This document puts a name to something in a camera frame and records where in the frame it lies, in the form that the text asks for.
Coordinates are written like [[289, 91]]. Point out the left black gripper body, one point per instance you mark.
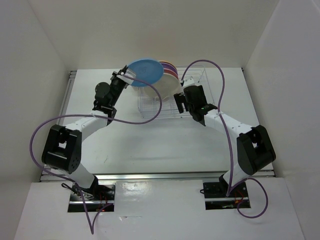
[[117, 87]]

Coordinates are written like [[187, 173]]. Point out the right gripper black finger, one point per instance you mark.
[[179, 97], [182, 107]]

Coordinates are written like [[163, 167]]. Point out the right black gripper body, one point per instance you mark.
[[188, 106]]

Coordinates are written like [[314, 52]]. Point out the cream plastic plate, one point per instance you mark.
[[167, 86]]

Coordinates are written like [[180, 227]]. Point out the blue plastic plate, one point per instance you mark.
[[147, 69]]

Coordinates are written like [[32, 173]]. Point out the pink plastic plate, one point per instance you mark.
[[170, 72]]

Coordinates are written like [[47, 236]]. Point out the purple plastic plate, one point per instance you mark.
[[168, 66]]

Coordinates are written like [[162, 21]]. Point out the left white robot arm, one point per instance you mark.
[[63, 147]]

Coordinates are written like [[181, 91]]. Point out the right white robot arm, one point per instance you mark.
[[250, 146]]

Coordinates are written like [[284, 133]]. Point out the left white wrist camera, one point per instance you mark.
[[128, 77]]

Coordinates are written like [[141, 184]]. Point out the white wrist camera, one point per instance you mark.
[[187, 82], [128, 77]]

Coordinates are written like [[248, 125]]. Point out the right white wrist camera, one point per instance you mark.
[[187, 82]]

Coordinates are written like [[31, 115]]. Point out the white wire dish rack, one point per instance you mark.
[[148, 106]]

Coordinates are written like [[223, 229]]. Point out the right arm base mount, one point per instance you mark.
[[215, 190]]

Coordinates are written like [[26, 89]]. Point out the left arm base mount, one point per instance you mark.
[[97, 192]]

